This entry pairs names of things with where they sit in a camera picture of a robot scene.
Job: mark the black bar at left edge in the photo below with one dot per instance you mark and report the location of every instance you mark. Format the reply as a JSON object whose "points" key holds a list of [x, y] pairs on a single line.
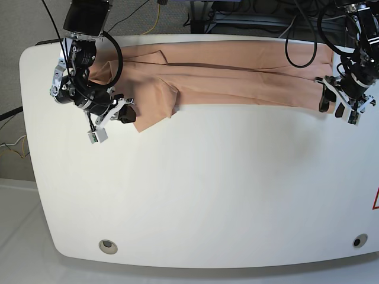
{"points": [[11, 113]]}

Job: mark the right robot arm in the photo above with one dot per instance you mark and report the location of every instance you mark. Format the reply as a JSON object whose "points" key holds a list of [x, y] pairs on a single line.
{"points": [[85, 22]]}

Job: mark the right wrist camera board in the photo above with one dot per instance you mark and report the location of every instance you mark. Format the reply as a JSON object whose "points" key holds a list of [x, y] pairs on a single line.
{"points": [[97, 136]]}

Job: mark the peach orange T-shirt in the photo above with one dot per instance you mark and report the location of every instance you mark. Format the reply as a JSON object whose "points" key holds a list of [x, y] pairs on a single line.
{"points": [[162, 77]]}

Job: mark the table cable grommet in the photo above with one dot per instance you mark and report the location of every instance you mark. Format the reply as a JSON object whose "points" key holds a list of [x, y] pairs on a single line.
{"points": [[360, 240], [108, 247]]}

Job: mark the right table cable grommet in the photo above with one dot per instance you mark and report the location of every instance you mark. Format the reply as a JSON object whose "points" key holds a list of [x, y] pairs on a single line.
{"points": [[360, 240]]}

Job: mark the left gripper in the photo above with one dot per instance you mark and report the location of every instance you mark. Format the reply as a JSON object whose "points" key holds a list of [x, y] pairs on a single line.
{"points": [[350, 88]]}

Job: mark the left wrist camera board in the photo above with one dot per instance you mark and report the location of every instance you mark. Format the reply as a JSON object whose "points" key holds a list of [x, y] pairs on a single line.
{"points": [[353, 117]]}

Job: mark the aluminium frame rack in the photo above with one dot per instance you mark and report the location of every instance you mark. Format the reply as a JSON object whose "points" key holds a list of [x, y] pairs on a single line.
{"points": [[252, 18]]}

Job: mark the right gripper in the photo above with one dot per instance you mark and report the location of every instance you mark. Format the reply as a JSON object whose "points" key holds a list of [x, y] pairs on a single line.
{"points": [[100, 107]]}

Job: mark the left table cable grommet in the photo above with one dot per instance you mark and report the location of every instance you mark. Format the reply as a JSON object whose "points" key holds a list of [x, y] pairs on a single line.
{"points": [[108, 247]]}

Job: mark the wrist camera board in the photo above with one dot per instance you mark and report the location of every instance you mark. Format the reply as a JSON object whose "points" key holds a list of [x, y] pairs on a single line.
{"points": [[353, 117], [97, 136]]}

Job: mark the red triangle warning sticker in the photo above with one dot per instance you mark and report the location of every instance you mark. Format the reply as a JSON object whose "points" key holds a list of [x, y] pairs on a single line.
{"points": [[376, 201]]}

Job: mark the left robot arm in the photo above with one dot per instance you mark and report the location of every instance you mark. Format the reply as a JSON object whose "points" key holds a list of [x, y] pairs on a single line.
{"points": [[360, 67]]}

